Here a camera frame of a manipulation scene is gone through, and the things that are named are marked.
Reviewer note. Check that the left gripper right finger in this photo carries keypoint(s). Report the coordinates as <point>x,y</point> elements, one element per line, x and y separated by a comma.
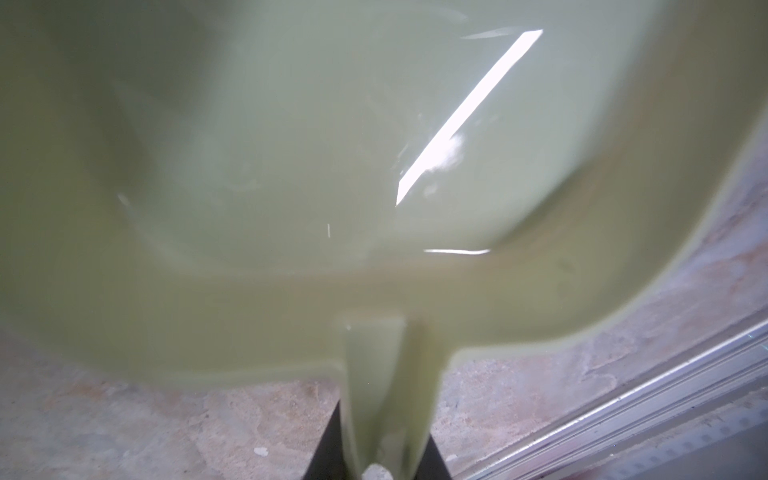
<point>432,465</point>

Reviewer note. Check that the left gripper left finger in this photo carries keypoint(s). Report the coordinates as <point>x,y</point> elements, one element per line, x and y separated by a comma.
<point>327,462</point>

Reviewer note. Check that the aluminium rail frame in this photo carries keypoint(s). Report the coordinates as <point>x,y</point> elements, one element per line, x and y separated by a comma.
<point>720,366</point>

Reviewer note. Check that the light green dustpan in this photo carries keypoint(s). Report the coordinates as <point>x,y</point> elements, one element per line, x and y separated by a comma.
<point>221,193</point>

